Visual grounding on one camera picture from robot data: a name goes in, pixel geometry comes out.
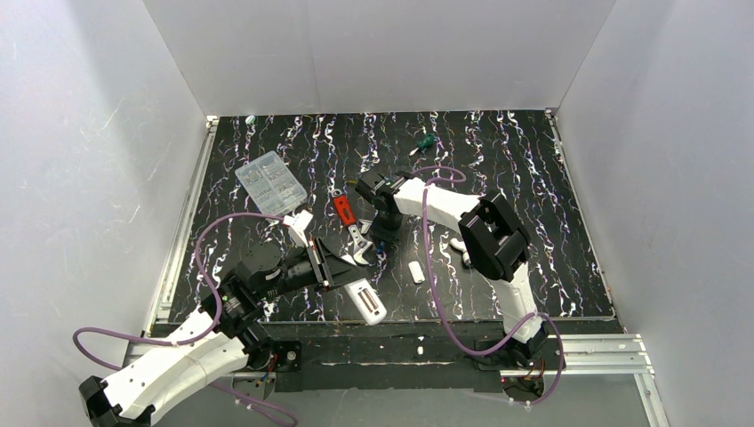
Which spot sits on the clear plastic screw box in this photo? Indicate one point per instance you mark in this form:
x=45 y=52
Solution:
x=271 y=185

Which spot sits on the white remote control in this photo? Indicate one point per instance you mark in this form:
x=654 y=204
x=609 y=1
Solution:
x=367 y=302

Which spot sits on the white battery cover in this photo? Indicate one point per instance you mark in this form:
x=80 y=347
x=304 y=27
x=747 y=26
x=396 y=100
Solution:
x=416 y=272

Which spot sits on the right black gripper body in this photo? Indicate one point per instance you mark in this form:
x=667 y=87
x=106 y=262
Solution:
x=383 y=229

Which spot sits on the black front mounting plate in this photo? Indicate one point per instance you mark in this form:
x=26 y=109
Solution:
x=401 y=356

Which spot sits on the white plastic faucet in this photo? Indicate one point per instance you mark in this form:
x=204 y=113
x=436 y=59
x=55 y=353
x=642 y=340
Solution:
x=459 y=246

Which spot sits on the green handled screwdriver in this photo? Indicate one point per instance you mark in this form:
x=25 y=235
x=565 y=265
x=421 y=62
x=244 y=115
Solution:
x=427 y=141

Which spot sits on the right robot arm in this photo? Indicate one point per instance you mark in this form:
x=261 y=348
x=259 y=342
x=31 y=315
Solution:
x=495 y=239

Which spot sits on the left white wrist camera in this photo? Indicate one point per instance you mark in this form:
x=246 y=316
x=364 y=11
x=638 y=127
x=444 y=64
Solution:
x=296 y=225

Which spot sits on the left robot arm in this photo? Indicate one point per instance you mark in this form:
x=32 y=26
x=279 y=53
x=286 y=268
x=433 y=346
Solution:
x=225 y=334

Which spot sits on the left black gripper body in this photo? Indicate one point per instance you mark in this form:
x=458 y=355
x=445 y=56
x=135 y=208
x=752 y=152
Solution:
x=321 y=264

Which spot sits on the red adjustable wrench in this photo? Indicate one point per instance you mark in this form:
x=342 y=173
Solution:
x=349 y=221

